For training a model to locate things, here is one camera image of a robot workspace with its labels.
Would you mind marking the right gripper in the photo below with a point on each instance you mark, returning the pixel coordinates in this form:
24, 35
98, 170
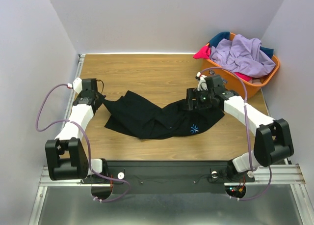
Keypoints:
190, 100

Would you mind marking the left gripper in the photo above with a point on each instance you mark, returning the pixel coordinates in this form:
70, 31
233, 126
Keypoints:
101, 98

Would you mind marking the black t shirt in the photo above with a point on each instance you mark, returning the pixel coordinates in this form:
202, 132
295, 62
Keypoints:
135, 116

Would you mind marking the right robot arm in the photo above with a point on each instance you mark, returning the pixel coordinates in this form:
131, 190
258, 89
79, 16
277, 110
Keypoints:
238, 107

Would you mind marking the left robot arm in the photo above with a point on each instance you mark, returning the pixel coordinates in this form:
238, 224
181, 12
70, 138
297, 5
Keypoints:
65, 155

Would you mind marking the pink t shirt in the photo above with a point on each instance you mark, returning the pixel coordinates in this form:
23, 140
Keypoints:
203, 53

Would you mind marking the orange laundry basket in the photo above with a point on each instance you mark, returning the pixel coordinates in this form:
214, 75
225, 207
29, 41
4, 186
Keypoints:
237, 81

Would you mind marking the dark blue t shirt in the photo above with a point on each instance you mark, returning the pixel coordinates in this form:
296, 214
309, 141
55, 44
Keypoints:
218, 38

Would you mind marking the lavender t shirt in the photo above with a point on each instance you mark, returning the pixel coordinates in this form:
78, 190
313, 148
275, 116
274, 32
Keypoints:
242, 55

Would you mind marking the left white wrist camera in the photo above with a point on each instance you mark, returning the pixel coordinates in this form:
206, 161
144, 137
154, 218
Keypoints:
76, 85

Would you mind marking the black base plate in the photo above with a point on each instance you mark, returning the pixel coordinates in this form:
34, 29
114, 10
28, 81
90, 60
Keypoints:
119, 188

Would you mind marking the aluminium frame rail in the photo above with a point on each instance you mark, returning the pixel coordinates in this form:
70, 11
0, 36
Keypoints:
198, 173

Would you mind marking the right side aluminium rail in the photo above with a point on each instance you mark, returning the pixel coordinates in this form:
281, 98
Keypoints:
276, 142

